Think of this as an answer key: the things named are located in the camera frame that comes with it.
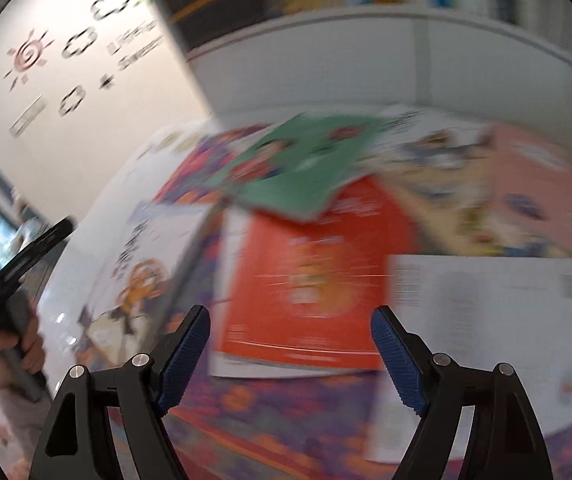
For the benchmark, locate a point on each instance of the person's left hand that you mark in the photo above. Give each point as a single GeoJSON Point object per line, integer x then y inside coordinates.
{"type": "Point", "coordinates": [33, 347]}

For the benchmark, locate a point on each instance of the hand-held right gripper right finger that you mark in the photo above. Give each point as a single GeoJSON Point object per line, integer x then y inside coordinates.
{"type": "Point", "coordinates": [396, 360]}

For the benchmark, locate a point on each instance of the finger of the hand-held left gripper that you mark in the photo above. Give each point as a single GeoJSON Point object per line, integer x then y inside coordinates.
{"type": "Point", "coordinates": [36, 252]}

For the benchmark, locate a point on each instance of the row of black books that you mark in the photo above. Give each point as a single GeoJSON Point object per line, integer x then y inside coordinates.
{"type": "Point", "coordinates": [206, 0]}

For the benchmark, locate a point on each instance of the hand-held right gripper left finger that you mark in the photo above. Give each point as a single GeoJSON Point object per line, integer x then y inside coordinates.
{"type": "Point", "coordinates": [186, 355]}

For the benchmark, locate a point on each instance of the purple floral blanket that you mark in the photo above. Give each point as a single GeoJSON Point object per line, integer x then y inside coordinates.
{"type": "Point", "coordinates": [276, 410]}

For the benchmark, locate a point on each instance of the white bookshelf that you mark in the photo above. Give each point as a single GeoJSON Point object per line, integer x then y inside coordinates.
{"type": "Point", "coordinates": [341, 60]}

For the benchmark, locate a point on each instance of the white cartoon picture book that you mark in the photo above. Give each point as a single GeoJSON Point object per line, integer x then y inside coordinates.
{"type": "Point", "coordinates": [416, 117]}

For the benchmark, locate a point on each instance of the pink book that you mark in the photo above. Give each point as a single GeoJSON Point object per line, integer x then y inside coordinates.
{"type": "Point", "coordinates": [541, 185]}

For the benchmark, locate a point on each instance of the teal girl cover book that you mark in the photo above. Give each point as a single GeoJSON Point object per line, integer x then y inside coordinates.
{"type": "Point", "coordinates": [306, 170]}

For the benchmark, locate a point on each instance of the window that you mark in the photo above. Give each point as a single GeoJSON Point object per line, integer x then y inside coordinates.
{"type": "Point", "coordinates": [3, 227]}

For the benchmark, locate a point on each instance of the white wall switch plate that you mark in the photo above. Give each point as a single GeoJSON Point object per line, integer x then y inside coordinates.
{"type": "Point", "coordinates": [28, 116]}

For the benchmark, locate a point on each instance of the white book green label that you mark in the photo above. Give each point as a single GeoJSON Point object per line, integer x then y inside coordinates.
{"type": "Point", "coordinates": [491, 320]}

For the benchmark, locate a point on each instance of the wall decals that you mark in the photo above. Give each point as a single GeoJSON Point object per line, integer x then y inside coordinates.
{"type": "Point", "coordinates": [28, 55]}

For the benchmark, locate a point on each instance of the white orange cartoon book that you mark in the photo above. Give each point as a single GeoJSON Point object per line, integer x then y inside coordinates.
{"type": "Point", "coordinates": [151, 260]}

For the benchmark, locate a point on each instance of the beige clock cover book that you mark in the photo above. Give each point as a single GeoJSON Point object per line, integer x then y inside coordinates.
{"type": "Point", "coordinates": [441, 185]}

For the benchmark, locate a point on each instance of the person's left forearm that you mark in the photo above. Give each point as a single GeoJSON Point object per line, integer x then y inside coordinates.
{"type": "Point", "coordinates": [16, 422]}

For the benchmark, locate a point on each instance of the red donkey cover book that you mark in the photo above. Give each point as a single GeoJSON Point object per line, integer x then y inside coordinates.
{"type": "Point", "coordinates": [306, 285]}

